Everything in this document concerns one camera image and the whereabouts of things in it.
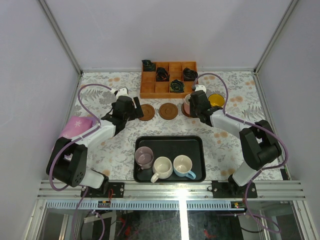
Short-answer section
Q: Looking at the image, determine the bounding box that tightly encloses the brown wooden coaster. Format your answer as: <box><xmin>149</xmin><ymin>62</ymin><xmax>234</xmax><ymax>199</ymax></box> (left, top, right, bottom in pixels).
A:
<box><xmin>139</xmin><ymin>104</ymin><xmax>155</xmax><ymax>121</ymax></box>
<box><xmin>159</xmin><ymin>102</ymin><xmax>178</xmax><ymax>120</ymax></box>
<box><xmin>181</xmin><ymin>105</ymin><xmax>190</xmax><ymax>118</ymax></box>

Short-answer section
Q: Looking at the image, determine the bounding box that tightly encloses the pink ceramic mug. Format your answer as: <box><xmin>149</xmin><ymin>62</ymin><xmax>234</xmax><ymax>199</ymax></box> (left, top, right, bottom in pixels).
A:
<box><xmin>183</xmin><ymin>94</ymin><xmax>191</xmax><ymax>115</ymax></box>

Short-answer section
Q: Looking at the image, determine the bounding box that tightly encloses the yellow black mug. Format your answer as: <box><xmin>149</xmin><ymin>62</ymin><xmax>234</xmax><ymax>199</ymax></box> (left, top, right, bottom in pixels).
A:
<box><xmin>208</xmin><ymin>93</ymin><xmax>225</xmax><ymax>107</ymax></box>

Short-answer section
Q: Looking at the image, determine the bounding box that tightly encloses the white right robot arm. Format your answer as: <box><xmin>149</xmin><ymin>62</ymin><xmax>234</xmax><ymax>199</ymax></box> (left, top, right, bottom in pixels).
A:
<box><xmin>189</xmin><ymin>90</ymin><xmax>282</xmax><ymax>198</ymax></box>

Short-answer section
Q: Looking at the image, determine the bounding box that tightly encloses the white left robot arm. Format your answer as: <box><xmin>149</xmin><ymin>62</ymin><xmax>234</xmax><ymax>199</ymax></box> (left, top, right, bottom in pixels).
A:
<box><xmin>46</xmin><ymin>95</ymin><xmax>144</xmax><ymax>198</ymax></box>

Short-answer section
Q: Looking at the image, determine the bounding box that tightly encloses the orange wooden compartment box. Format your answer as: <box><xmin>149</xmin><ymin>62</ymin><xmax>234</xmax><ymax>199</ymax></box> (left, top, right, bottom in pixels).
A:
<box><xmin>140</xmin><ymin>59</ymin><xmax>198</xmax><ymax>99</ymax></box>

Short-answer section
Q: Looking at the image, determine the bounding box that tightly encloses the dark rolled cloth green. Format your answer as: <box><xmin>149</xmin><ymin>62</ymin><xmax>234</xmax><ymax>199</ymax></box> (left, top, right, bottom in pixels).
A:
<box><xmin>169</xmin><ymin>79</ymin><xmax>185</xmax><ymax>93</ymax></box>

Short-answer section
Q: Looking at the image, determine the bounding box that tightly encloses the dark rolled cloth right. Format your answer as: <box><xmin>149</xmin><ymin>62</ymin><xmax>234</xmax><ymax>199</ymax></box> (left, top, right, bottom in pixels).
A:
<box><xmin>182</xmin><ymin>67</ymin><xmax>198</xmax><ymax>82</ymax></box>

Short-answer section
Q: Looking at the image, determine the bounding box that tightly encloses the black plastic tray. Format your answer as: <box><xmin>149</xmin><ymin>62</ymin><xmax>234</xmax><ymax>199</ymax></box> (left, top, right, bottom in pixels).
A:
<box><xmin>135</xmin><ymin>135</ymin><xmax>206</xmax><ymax>183</ymax></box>

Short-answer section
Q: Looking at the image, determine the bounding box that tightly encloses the dark rolled cloth with orange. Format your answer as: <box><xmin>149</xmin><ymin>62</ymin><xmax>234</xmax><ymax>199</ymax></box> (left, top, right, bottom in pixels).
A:
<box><xmin>155</xmin><ymin>67</ymin><xmax>170</xmax><ymax>82</ymax></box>

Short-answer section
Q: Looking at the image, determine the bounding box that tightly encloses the purple glass mug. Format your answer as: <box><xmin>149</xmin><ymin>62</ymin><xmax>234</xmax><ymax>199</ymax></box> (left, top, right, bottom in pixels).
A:
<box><xmin>134</xmin><ymin>146</ymin><xmax>154</xmax><ymax>170</ymax></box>

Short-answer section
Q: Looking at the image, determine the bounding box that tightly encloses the dark rolled cloth top-left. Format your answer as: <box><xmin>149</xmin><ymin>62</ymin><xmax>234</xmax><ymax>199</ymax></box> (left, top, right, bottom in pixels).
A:
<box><xmin>141</xmin><ymin>59</ymin><xmax>156</xmax><ymax>72</ymax></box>

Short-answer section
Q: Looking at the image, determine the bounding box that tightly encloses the purple snowflake cloth bag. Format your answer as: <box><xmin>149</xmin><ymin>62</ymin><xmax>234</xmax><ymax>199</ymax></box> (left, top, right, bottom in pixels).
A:
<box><xmin>58</xmin><ymin>116</ymin><xmax>98</xmax><ymax>143</ymax></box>

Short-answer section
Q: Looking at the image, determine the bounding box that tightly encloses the light blue mug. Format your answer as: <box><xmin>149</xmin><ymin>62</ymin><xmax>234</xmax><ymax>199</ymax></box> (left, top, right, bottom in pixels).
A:
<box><xmin>173</xmin><ymin>155</ymin><xmax>196</xmax><ymax>180</ymax></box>

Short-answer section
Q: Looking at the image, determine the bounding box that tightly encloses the cream speckled mug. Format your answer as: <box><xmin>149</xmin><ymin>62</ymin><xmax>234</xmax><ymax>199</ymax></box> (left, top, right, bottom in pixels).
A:
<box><xmin>150</xmin><ymin>156</ymin><xmax>173</xmax><ymax>183</ymax></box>

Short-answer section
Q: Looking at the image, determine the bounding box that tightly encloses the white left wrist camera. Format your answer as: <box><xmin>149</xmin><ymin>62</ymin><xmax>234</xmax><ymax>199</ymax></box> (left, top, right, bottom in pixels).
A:
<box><xmin>110</xmin><ymin>87</ymin><xmax>129</xmax><ymax>98</ymax></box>

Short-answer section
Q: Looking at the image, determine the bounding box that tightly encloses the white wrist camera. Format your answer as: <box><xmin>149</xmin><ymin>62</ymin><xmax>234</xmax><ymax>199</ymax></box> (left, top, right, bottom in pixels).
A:
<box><xmin>192</xmin><ymin>84</ymin><xmax>207</xmax><ymax>93</ymax></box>
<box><xmin>110</xmin><ymin>87</ymin><xmax>129</xmax><ymax>98</ymax></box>

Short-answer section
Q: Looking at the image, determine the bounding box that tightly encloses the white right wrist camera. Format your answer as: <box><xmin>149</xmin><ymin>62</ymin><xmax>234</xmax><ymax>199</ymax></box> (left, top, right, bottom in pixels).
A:
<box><xmin>192</xmin><ymin>84</ymin><xmax>207</xmax><ymax>93</ymax></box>

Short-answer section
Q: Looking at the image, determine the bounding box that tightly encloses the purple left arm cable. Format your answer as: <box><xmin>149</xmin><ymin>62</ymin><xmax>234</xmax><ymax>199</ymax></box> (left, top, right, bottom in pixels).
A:
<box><xmin>48</xmin><ymin>84</ymin><xmax>116</xmax><ymax>240</ymax></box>

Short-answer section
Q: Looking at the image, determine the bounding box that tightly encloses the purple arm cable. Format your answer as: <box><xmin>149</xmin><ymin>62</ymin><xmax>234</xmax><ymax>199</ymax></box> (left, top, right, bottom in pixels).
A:
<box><xmin>48</xmin><ymin>84</ymin><xmax>116</xmax><ymax>240</ymax></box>
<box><xmin>191</xmin><ymin>72</ymin><xmax>288</xmax><ymax>235</ymax></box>

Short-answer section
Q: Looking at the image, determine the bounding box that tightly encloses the aluminium front rail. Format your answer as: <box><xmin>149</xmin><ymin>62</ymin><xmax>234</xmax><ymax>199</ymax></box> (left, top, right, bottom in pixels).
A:
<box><xmin>37</xmin><ymin>180</ymin><xmax>306</xmax><ymax>210</ymax></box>

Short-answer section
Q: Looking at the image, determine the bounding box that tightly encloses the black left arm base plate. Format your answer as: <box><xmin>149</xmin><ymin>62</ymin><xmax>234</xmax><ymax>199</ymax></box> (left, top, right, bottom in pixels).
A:
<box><xmin>85</xmin><ymin>182</ymin><xmax>125</xmax><ymax>199</ymax></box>

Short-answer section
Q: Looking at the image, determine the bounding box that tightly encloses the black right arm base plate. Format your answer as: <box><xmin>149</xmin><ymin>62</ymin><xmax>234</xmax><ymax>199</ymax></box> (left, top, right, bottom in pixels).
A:
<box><xmin>211</xmin><ymin>180</ymin><xmax>258</xmax><ymax>199</ymax></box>

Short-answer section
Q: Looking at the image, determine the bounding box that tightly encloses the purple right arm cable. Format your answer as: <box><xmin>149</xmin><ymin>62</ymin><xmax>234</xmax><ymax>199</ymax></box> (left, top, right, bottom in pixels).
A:
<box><xmin>191</xmin><ymin>72</ymin><xmax>288</xmax><ymax>235</ymax></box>

